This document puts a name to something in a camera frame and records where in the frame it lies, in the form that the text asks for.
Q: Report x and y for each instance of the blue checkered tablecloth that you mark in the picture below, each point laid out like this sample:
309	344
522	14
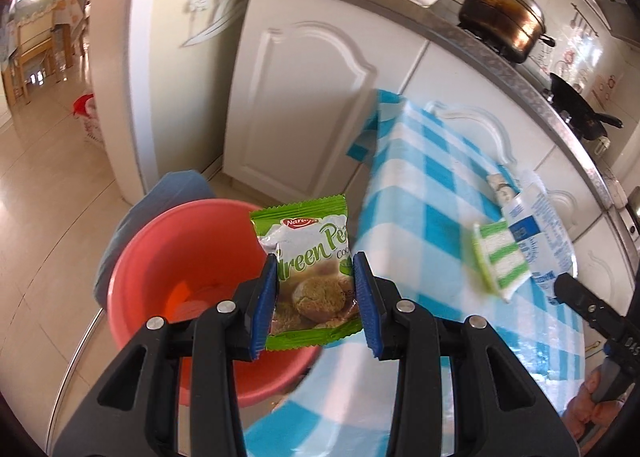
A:
425	187

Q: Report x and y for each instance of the white bottle with blue label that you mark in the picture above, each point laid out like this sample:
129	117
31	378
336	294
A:
540	237

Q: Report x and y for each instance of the white cabinet door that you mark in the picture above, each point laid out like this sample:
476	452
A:
575	207
475	102
300	87

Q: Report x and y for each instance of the dark metal cooking pot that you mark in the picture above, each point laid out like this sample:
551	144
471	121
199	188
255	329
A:
500	17

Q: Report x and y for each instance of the black wok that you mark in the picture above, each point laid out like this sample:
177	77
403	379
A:
580	109

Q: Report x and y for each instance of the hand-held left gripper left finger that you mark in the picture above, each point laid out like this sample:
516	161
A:
262	307

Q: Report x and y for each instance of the white wall hook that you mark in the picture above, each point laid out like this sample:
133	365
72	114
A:
197	4

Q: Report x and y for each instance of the wooden chair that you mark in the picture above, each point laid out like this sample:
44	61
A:
30	62

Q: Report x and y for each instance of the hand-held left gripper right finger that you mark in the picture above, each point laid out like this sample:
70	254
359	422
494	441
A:
367	309

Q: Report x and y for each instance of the person's right hand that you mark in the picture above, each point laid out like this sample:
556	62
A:
585	407

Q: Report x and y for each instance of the red basket by fridge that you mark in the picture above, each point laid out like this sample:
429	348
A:
90	119

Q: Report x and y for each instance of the green striped white packet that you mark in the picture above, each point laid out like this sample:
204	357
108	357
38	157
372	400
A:
495	254

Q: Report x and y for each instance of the green cookie packet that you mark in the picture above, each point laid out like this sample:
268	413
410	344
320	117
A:
310	257

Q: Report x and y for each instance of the small white wrapper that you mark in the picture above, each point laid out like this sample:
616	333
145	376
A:
501	189

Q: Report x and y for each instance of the red plastic bucket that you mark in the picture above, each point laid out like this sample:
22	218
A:
165	257

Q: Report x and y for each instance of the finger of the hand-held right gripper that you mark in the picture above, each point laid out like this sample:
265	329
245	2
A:
580	299

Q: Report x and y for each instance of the dining table with cloth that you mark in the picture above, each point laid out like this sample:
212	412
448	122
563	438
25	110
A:
60	17

